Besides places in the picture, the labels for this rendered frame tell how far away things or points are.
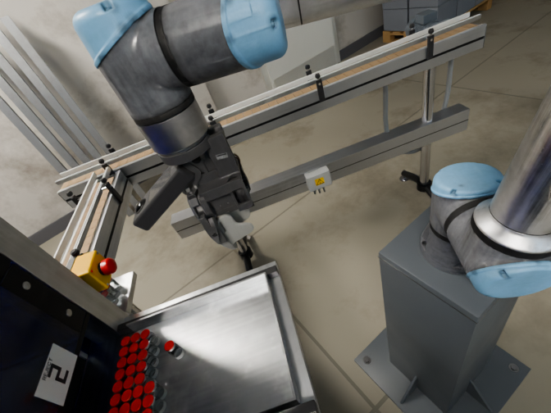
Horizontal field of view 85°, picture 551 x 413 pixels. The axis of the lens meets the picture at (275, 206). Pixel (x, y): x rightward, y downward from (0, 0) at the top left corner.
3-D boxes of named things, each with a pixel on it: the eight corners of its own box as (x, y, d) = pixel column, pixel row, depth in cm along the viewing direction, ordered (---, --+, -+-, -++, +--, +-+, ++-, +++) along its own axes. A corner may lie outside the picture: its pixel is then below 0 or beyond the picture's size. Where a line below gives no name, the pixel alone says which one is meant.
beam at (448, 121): (182, 239, 160) (170, 224, 152) (182, 229, 166) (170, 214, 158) (466, 129, 156) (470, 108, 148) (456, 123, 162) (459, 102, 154)
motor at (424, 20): (435, 55, 138) (438, 22, 129) (403, 43, 159) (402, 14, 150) (461, 45, 137) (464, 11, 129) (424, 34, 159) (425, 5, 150)
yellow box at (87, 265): (81, 299, 72) (58, 283, 67) (88, 275, 77) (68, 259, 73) (110, 288, 72) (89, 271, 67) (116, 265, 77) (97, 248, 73)
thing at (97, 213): (102, 332, 78) (55, 301, 68) (47, 352, 78) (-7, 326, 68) (136, 184, 130) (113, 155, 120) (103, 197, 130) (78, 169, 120)
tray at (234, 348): (113, 473, 51) (100, 470, 49) (135, 330, 71) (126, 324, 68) (301, 405, 50) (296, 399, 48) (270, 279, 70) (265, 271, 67)
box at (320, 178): (310, 192, 152) (306, 179, 147) (307, 187, 156) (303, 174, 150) (332, 183, 152) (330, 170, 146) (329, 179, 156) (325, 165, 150)
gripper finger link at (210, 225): (229, 247, 45) (203, 207, 40) (219, 251, 45) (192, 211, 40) (225, 227, 49) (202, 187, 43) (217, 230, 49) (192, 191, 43)
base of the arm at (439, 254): (443, 215, 79) (447, 187, 73) (507, 245, 69) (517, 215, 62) (407, 250, 75) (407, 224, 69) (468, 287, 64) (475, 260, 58)
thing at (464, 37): (71, 210, 131) (43, 183, 120) (81, 190, 142) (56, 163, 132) (486, 47, 126) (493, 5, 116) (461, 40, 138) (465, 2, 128)
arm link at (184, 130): (130, 134, 32) (139, 107, 39) (154, 168, 35) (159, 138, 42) (195, 109, 32) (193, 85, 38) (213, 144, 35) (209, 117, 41)
